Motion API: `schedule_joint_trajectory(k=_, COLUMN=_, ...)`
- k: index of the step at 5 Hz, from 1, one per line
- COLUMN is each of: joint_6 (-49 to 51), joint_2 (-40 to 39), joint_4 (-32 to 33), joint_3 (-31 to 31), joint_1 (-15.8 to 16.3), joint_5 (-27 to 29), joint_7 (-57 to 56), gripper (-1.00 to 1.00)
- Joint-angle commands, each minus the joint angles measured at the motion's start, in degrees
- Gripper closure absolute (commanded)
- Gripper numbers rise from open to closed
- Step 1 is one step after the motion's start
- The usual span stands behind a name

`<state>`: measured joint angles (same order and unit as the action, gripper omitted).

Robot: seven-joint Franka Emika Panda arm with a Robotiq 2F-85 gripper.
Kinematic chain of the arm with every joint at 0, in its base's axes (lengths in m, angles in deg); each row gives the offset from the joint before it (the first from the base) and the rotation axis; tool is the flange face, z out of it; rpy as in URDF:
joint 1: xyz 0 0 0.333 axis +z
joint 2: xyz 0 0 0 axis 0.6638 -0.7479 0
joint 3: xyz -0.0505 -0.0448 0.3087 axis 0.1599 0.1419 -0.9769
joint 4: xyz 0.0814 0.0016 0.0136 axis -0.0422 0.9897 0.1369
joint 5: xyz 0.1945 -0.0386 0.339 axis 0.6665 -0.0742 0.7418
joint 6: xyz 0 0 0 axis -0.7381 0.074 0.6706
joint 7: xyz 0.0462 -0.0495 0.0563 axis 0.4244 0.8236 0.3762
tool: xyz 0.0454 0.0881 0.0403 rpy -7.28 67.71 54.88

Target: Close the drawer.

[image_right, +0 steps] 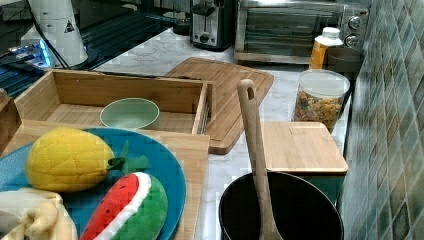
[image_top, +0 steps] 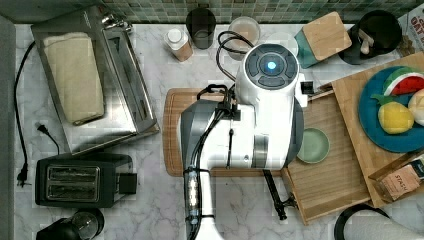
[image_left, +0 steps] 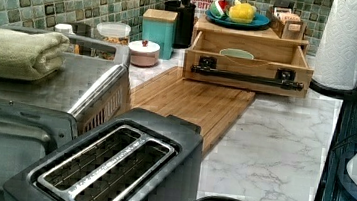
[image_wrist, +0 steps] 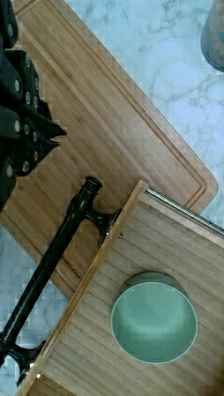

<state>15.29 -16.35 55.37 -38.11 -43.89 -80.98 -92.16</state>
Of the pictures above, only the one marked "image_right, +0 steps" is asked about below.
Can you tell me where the blue plate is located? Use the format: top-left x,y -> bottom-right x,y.
0,128 -> 186,240

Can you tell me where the cream plush toy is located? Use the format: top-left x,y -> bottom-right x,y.
0,188 -> 78,240

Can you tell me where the large wooden cutting board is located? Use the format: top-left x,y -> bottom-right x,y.
166,57 -> 274,155

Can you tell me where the black silver toaster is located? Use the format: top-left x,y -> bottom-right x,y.
189,0 -> 235,51

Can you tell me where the plush watermelon slice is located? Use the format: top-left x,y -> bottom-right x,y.
80,172 -> 168,240

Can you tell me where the wooden spoon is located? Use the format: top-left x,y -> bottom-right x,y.
237,79 -> 283,240

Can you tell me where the dark grey cup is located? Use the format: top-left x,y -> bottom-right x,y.
325,47 -> 364,81

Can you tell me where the small wooden box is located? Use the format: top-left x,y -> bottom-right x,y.
0,88 -> 22,153

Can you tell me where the wooden drawer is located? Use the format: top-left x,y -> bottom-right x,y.
15,69 -> 212,134

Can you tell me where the light green bowl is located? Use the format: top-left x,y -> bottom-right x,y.
100,98 -> 160,129

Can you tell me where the teal canister with wooden lid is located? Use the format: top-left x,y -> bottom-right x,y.
262,121 -> 348,203

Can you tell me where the orange bottle white cap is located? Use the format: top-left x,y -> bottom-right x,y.
309,27 -> 343,69

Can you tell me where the silver toaster oven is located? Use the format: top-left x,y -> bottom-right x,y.
234,0 -> 369,64

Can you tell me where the clear cereal container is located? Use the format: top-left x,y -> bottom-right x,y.
292,69 -> 350,132

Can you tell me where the yellow plush lemon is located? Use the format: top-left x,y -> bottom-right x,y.
25,127 -> 148,192

